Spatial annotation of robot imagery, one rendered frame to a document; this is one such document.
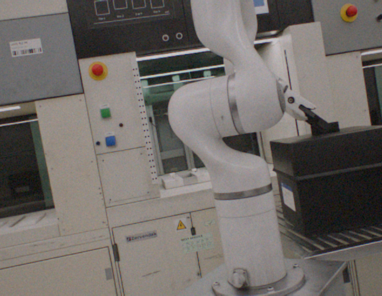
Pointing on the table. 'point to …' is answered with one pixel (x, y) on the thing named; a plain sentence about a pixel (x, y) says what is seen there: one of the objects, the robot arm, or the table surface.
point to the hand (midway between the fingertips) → (321, 125)
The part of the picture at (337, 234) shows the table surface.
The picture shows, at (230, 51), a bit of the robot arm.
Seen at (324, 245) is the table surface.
